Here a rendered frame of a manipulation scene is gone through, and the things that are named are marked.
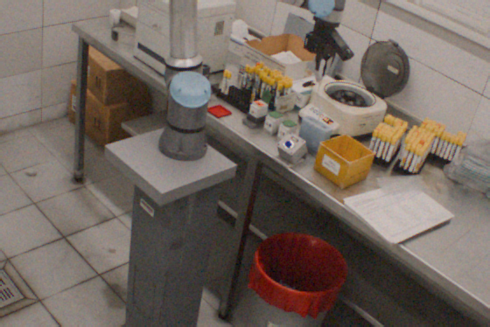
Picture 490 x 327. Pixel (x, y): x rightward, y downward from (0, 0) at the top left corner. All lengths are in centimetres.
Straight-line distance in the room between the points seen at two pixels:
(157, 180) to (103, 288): 105
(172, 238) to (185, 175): 26
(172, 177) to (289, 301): 70
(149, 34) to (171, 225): 87
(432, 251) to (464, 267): 10
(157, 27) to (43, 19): 125
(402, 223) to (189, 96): 73
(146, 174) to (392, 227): 73
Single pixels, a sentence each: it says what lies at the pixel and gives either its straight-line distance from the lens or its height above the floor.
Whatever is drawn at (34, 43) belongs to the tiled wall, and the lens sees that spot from 358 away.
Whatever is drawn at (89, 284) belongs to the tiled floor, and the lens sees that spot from 272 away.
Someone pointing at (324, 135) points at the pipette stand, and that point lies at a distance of 205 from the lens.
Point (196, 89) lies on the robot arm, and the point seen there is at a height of 114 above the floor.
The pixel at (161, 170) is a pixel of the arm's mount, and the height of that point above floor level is 92.
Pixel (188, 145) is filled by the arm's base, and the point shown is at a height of 97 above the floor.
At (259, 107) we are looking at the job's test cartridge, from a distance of 215.
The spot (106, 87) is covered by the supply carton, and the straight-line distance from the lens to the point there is 340.
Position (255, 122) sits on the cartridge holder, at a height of 89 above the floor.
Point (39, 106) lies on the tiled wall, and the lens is 377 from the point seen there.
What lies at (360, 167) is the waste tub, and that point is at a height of 94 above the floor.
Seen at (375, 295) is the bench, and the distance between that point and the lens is 255.
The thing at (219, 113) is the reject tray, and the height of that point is 88.
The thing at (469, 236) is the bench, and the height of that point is 87.
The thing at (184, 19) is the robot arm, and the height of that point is 130.
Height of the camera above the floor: 192
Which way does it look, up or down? 32 degrees down
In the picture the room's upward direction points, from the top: 11 degrees clockwise
